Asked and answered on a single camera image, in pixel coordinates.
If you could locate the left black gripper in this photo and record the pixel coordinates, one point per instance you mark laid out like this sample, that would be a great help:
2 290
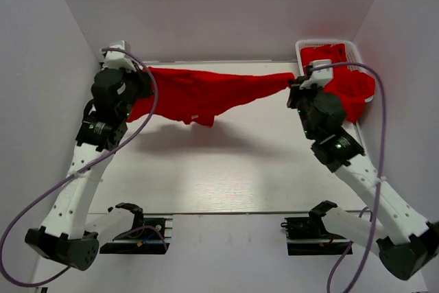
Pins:
143 79

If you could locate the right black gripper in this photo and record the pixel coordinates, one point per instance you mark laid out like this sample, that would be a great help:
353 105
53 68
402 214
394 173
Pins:
296 91

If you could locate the red t shirt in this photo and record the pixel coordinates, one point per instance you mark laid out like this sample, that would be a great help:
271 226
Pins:
200 96

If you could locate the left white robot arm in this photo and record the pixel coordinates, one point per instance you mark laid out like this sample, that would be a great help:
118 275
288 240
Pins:
65 236

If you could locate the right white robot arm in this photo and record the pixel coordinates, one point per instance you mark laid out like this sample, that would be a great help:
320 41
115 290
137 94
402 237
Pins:
403 239

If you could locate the red shirts pile in basket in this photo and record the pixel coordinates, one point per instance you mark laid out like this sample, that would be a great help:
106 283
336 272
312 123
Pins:
353 87

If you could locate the white plastic basket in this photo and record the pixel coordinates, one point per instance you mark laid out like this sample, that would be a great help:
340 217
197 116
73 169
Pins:
352 52

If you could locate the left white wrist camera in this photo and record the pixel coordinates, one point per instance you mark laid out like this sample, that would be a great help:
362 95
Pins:
118 60

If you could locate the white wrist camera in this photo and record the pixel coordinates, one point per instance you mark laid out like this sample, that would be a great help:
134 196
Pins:
118 60
317 74

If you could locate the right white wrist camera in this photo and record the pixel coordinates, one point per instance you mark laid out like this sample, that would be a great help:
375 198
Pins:
317 74

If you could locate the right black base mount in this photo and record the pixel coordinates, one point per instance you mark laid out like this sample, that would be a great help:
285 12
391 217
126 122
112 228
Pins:
302 240

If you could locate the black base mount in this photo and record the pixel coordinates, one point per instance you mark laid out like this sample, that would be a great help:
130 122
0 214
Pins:
302 240
151 236

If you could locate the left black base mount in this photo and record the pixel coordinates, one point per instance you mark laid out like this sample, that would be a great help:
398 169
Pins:
151 236

